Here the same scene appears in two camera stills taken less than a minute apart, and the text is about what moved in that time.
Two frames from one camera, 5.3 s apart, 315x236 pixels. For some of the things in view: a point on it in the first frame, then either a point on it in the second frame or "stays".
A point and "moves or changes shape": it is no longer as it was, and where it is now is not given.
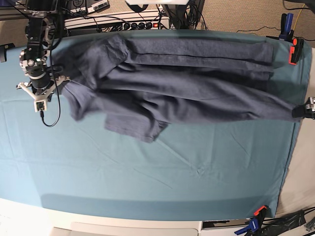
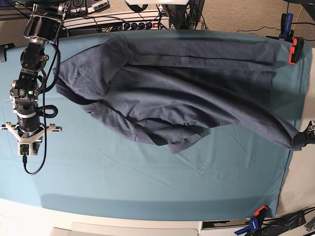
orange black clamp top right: [295, 51] stays
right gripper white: [306, 110] to [308, 136]
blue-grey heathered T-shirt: [140, 85] moves or changes shape
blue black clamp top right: [286, 33] stays
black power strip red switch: [140, 25] stays
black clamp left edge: [3, 48] stays
